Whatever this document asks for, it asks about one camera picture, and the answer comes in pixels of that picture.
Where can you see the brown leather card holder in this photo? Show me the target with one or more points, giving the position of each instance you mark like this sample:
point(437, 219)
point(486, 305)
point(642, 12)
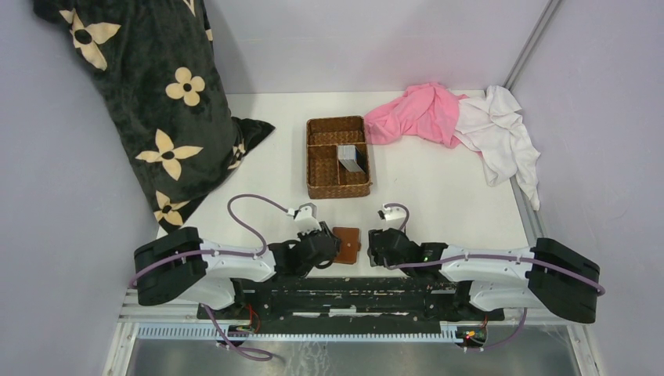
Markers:
point(350, 245)

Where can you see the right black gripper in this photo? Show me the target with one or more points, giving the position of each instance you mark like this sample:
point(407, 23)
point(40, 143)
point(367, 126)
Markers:
point(373, 254)

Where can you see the brown woven basket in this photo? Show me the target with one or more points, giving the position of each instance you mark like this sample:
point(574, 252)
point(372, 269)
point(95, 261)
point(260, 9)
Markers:
point(326, 177)

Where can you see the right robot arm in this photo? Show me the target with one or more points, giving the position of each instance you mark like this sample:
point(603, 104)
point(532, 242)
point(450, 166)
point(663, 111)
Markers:
point(548, 275)

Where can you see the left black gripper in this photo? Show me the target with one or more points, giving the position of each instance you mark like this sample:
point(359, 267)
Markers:
point(325, 228)

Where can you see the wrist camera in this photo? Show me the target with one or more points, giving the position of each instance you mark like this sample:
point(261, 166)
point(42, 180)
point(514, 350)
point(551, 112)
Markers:
point(305, 218)
point(394, 214)

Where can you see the grey cable duct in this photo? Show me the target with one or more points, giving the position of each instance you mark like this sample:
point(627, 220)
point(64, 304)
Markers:
point(206, 331)

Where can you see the white cloth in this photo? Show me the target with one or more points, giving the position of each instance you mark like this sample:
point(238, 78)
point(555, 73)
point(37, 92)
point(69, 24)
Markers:
point(493, 126)

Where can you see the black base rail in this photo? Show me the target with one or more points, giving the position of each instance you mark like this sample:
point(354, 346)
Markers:
point(421, 299)

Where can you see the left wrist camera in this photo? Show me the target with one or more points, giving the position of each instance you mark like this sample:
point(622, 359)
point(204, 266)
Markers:
point(305, 218)

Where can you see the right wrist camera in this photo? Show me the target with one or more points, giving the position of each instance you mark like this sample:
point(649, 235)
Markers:
point(394, 214)

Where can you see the pink cloth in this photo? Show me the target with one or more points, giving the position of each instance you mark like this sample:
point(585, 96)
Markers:
point(429, 111)

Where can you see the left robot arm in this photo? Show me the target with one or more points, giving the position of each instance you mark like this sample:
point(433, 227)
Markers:
point(184, 266)

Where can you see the black floral pillow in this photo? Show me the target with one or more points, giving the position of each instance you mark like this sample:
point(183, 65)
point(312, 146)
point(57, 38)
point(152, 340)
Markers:
point(153, 63)

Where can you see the grey card stack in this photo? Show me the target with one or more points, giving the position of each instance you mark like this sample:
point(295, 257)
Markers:
point(351, 158)

